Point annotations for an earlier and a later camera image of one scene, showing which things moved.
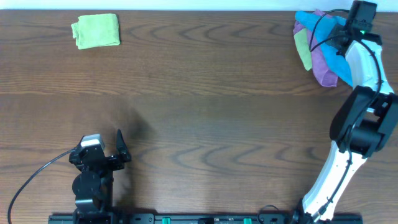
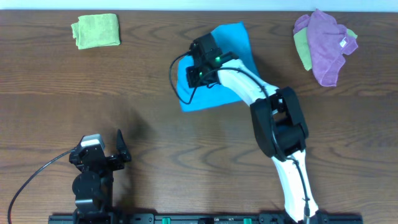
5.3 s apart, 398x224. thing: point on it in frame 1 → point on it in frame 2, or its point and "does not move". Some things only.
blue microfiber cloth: (320, 27) → (233, 38)
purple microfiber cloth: (324, 71) does not move
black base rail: (204, 218) does not move
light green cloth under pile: (301, 41) does not move
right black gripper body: (337, 31) → (194, 74)
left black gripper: (104, 160) does not move
